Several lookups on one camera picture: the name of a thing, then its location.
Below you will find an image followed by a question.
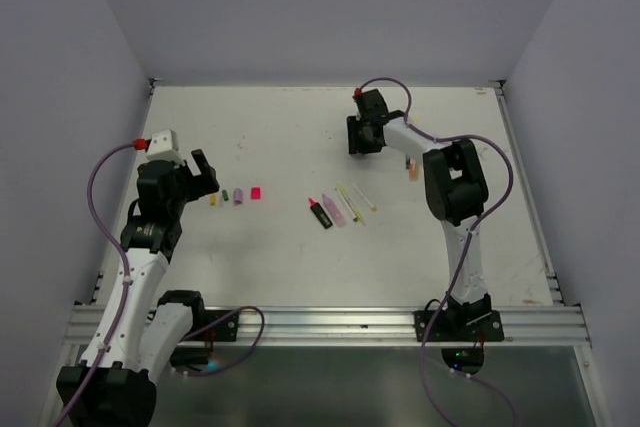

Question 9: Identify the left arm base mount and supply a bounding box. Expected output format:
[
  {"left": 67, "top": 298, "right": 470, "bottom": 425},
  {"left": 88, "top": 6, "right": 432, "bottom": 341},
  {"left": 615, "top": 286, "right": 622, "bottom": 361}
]
[{"left": 138, "top": 303, "right": 243, "bottom": 383}]

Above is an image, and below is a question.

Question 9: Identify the black pink highlighter body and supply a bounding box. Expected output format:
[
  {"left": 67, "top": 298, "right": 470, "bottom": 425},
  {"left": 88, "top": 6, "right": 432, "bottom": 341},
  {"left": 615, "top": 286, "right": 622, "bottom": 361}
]
[{"left": 308, "top": 197, "right": 333, "bottom": 229}]

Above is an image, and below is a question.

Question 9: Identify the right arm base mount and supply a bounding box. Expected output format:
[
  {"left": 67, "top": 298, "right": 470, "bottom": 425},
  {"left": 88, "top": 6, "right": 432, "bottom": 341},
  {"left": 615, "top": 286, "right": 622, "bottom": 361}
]
[{"left": 427, "top": 294, "right": 505, "bottom": 376}]

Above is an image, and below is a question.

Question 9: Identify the lilac highlighter body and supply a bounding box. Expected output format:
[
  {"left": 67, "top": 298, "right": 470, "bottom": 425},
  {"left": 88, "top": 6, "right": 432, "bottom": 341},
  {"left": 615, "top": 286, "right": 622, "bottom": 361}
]
[{"left": 322, "top": 194, "right": 346, "bottom": 227}]

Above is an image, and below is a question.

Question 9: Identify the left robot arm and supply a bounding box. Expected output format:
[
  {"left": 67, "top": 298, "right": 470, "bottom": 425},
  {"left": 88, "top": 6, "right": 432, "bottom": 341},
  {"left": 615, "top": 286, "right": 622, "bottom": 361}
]
[{"left": 54, "top": 150, "right": 219, "bottom": 426}]

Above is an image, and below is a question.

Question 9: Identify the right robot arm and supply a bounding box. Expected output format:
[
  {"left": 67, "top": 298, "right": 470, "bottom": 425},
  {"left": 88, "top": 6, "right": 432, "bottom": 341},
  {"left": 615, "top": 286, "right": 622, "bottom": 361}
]
[{"left": 347, "top": 88, "right": 492, "bottom": 341}]

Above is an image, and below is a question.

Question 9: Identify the yellow clear pen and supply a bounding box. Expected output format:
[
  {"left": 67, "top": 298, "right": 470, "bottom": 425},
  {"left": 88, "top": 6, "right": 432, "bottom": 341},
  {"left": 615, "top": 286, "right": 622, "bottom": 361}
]
[{"left": 336, "top": 183, "right": 366, "bottom": 226}]

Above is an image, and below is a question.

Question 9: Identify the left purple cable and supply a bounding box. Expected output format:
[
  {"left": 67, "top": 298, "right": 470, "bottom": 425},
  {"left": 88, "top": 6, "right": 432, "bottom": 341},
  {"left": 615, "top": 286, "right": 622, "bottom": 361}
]
[{"left": 49, "top": 138, "right": 151, "bottom": 427}]

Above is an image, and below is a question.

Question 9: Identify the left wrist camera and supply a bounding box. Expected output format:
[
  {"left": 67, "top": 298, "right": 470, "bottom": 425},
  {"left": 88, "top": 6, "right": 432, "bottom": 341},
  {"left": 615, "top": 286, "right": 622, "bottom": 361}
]
[{"left": 146, "top": 129, "right": 184, "bottom": 165}]

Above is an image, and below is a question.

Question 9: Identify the orange clear pen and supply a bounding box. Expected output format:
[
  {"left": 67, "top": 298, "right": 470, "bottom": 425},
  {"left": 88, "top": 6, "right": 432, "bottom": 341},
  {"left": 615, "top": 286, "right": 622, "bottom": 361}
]
[{"left": 409, "top": 159, "right": 420, "bottom": 181}]

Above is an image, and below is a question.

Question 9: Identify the lilac highlighter cap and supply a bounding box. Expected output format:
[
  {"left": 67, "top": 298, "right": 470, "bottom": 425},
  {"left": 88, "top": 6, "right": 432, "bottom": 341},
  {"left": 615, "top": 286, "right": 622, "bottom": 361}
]
[{"left": 233, "top": 188, "right": 243, "bottom": 205}]

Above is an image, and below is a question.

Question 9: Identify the white green marker body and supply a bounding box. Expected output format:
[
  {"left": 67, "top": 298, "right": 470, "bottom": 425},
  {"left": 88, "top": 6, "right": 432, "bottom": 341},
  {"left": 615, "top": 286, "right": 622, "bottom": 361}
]
[{"left": 335, "top": 188, "right": 359, "bottom": 222}]

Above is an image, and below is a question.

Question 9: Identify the aluminium front rail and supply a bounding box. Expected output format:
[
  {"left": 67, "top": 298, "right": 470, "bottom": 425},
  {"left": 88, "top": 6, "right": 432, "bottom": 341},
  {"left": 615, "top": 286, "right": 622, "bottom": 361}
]
[{"left": 64, "top": 304, "right": 591, "bottom": 348}]

